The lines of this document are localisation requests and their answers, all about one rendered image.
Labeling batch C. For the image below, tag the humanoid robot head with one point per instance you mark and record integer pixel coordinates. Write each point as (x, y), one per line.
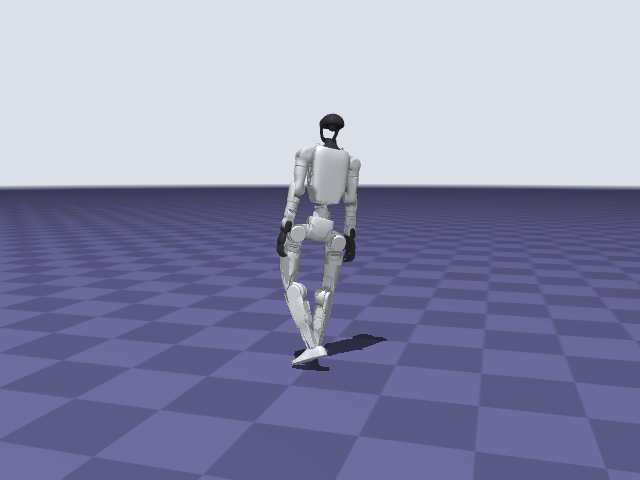
(333, 122)

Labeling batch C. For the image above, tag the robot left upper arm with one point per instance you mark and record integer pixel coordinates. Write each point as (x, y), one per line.
(302, 157)

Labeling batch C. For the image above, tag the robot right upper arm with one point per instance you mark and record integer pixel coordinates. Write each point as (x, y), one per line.
(350, 196)

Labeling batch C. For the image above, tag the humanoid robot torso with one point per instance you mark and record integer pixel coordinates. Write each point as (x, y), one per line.
(327, 174)

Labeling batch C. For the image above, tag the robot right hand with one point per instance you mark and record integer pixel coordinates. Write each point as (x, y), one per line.
(349, 247)

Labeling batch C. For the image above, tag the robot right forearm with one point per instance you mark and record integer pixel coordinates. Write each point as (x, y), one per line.
(350, 218)

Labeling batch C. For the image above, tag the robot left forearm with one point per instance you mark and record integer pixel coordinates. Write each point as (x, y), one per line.
(292, 205)

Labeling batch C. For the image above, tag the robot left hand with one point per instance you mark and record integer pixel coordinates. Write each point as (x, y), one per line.
(282, 238)

